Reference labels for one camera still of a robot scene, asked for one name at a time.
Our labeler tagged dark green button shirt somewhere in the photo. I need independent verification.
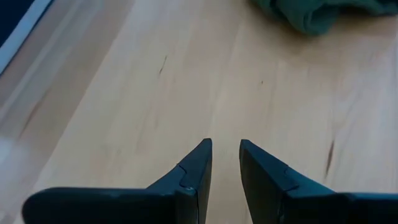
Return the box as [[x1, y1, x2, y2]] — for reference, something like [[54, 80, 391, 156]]
[[248, 0, 398, 37]]

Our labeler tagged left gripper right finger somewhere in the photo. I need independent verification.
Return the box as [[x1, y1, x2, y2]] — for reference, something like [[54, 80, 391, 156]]
[[239, 139, 398, 224]]

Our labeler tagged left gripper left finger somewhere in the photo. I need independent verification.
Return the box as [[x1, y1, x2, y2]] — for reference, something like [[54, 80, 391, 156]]
[[21, 138, 213, 224]]

